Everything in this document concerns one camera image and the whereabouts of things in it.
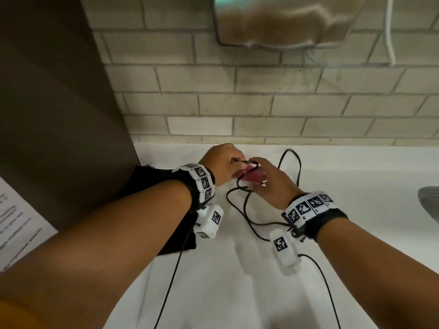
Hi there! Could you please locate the person's right hand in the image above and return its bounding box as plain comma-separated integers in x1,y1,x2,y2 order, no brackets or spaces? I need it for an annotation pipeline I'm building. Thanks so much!
237,157,307,210

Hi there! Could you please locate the person's left hand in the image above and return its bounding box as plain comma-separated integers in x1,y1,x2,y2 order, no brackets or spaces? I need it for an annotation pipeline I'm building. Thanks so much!
199,143,248,186

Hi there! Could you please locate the small pink device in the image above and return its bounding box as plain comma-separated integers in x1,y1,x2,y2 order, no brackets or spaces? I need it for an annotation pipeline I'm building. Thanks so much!
238,167,268,186

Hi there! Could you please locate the black device cable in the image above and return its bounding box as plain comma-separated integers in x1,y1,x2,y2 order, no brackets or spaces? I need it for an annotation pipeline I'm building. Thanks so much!
226,149,302,242

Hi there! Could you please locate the person's right forearm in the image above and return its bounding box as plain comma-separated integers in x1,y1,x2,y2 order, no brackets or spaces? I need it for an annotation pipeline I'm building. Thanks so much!
315,217,439,329

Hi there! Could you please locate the person's left forearm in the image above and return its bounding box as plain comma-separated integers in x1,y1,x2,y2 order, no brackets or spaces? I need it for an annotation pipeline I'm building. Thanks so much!
0,180,193,329

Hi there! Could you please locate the left marker wristband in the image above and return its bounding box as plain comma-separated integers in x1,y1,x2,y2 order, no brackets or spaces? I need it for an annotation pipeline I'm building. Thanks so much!
172,163,216,212

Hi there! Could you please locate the marker wristband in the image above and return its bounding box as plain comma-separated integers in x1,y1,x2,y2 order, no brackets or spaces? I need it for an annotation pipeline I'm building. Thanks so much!
281,191,350,242
172,163,216,212

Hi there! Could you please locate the right marker wristband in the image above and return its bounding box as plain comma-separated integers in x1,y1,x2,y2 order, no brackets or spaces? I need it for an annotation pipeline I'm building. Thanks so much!
281,191,350,242

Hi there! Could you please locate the black cloth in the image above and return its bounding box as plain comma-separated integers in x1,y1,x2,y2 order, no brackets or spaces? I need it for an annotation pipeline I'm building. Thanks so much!
118,164,197,256

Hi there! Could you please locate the grey metal faucet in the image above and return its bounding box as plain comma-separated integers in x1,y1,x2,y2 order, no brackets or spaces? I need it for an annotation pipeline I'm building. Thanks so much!
417,186,439,224

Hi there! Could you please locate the brown partition panel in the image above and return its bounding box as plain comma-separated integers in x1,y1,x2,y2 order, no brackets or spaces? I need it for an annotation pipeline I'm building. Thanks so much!
0,0,139,233

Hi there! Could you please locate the white paper notice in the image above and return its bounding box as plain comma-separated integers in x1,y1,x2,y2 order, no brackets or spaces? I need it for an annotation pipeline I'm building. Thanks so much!
0,176,59,273

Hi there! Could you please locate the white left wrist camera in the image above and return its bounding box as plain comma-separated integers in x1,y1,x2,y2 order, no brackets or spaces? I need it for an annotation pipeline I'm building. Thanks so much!
193,204,224,240

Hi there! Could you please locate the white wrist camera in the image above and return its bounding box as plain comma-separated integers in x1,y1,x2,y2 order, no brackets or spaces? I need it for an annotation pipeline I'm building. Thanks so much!
193,204,224,240
269,229,300,268

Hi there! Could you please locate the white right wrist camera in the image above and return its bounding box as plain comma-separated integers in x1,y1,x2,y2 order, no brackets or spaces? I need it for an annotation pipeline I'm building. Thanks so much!
269,229,300,268

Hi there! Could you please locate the black left camera cable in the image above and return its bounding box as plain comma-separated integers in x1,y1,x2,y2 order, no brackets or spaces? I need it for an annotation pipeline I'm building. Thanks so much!
155,225,201,329

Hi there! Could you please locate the black camera cable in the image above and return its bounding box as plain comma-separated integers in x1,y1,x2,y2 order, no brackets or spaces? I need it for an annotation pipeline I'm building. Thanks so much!
155,225,201,329
297,253,342,329

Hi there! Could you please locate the black right camera cable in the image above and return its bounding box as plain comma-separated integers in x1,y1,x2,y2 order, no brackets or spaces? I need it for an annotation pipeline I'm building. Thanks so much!
297,253,342,329

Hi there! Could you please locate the white wall cable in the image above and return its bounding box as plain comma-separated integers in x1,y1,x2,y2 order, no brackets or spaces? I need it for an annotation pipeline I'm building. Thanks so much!
385,0,396,67

